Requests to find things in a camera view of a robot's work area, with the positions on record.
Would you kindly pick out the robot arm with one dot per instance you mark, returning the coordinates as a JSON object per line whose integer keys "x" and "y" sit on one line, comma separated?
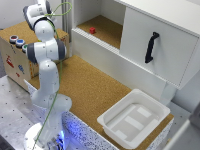
{"x": 48, "y": 76}

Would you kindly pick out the pink block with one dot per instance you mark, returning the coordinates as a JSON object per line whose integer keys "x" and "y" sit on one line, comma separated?
{"x": 92, "y": 30}

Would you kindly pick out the white cabinet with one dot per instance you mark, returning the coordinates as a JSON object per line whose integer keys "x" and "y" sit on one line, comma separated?
{"x": 100, "y": 56}

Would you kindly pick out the white plastic box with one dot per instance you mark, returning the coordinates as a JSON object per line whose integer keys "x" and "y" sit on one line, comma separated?
{"x": 133, "y": 120}

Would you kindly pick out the white sliding door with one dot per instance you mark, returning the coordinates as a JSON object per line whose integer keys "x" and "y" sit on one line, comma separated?
{"x": 173, "y": 56}

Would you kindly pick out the green button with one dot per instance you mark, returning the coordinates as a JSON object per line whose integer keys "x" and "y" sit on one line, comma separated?
{"x": 24, "y": 47}

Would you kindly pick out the blue button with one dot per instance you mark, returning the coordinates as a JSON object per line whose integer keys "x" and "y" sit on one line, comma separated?
{"x": 20, "y": 42}

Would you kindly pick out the red button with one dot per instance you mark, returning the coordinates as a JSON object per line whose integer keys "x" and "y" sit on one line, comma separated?
{"x": 13, "y": 38}

